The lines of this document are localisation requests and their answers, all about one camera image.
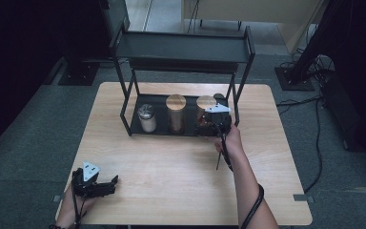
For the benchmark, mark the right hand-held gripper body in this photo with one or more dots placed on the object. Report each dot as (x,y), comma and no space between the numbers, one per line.
(220,119)

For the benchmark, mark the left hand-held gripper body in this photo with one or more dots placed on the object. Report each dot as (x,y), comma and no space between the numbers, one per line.
(89,178)

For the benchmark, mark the glass jar dark brown contents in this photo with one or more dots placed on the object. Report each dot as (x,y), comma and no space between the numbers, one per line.
(175,114)

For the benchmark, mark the black two-tier metal rack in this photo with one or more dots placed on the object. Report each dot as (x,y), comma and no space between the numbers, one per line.
(162,124)

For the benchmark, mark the white jar silver lid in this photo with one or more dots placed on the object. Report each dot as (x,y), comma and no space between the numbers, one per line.
(147,122)

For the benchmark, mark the person's right hand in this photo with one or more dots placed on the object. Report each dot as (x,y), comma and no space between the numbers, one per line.
(233,143)

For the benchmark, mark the person's left hand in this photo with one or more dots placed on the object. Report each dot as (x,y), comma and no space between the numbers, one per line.
(76,206)

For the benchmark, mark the small dark round object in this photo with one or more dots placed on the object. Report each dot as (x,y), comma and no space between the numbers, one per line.
(219,95)

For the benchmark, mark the black stand square base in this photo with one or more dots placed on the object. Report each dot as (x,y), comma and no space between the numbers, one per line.
(79,74)

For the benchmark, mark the beige cabinet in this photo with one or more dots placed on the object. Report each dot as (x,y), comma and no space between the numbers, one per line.
(257,9)

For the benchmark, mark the black floor box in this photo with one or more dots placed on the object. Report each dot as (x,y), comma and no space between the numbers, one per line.
(340,111)

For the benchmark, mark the black upright panel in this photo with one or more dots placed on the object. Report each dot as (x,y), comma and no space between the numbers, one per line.
(114,16)

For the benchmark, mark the grey table bracket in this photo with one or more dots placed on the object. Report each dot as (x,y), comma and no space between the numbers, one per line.
(56,198)
(303,197)

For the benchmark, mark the black stand slanted post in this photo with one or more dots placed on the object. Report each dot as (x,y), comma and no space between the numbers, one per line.
(298,76)

